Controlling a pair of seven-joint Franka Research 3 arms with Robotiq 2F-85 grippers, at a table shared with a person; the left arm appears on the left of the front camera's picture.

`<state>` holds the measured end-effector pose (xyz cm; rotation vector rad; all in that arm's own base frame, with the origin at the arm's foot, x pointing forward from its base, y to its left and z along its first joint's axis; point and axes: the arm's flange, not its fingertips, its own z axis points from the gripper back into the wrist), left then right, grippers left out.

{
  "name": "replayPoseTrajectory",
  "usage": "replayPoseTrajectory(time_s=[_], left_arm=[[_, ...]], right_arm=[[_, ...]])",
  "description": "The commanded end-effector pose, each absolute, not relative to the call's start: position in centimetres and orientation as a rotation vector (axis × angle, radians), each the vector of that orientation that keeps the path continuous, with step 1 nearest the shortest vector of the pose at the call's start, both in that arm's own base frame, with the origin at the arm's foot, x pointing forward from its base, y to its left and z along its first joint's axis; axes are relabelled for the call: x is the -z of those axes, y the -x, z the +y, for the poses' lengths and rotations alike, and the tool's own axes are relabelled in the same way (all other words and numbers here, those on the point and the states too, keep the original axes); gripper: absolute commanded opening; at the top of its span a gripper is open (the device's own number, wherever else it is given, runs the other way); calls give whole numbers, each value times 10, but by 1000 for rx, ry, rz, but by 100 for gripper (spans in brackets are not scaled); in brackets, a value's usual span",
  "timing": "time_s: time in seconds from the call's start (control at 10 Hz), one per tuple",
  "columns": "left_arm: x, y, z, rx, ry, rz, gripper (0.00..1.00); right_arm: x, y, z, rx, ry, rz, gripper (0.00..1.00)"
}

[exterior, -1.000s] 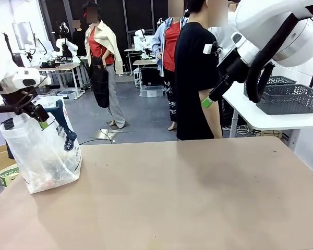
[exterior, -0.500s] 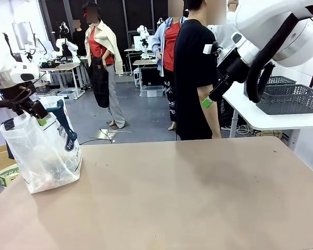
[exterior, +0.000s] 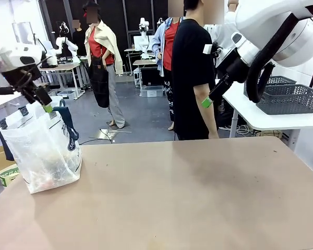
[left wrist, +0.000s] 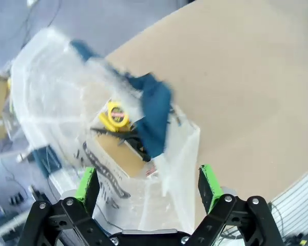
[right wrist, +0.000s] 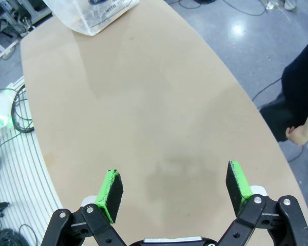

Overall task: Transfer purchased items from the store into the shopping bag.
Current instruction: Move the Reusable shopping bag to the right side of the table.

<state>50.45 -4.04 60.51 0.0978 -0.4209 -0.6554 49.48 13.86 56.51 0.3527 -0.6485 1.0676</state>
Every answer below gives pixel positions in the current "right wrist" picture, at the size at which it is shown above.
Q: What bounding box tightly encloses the person's left hand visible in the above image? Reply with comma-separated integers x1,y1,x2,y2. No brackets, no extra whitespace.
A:
285,125,308,147

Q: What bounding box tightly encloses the clear bag with blue handle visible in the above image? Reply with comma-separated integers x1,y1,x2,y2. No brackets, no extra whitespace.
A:
42,0,141,36

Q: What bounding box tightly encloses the aluminium profile mounting base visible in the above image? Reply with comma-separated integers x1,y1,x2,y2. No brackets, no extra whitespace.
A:
0,76,63,246

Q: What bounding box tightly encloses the black coiled cable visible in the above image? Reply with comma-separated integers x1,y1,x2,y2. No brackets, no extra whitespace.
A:
11,83,36,133

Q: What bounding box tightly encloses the white metal stand frame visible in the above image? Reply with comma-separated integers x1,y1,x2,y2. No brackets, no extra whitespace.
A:
0,37,19,64

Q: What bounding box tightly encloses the person's dark clothed body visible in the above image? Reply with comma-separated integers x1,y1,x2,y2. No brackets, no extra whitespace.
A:
259,33,308,143

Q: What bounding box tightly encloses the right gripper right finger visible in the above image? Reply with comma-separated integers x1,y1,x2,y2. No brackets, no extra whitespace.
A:
217,160,308,246

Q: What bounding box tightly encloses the thin black floor cable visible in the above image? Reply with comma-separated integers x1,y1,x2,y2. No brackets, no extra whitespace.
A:
251,77,283,103

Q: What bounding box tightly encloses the dark green cable coil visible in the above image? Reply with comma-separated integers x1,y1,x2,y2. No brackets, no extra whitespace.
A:
0,223,40,246

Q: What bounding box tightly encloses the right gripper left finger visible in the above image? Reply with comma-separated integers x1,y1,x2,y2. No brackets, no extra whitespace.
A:
41,169,128,246

